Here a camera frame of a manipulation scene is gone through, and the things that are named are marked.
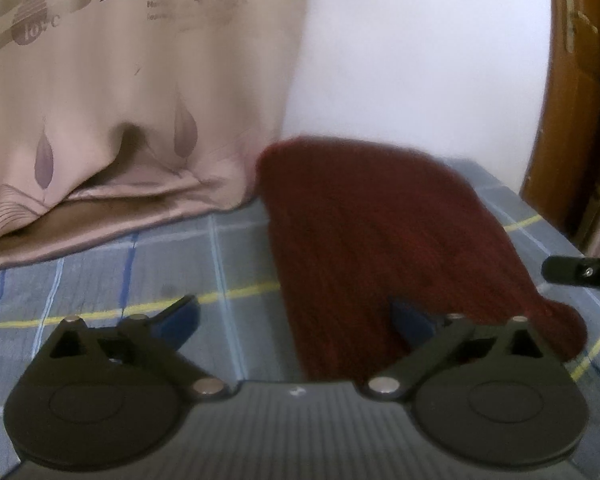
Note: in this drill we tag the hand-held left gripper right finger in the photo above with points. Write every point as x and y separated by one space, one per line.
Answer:
411 322

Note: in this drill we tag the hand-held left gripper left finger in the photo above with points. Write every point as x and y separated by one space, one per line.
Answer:
180 322

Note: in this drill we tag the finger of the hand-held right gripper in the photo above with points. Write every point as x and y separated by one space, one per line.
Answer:
580 272

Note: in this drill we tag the dark red knit sweater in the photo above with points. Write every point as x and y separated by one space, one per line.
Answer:
355 235

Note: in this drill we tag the grey plaid bed sheet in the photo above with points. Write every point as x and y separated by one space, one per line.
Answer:
130 285

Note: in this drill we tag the brown wooden door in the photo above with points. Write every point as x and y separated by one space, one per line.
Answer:
555 160

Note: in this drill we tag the beige leaf-print curtain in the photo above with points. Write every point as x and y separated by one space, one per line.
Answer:
105 85

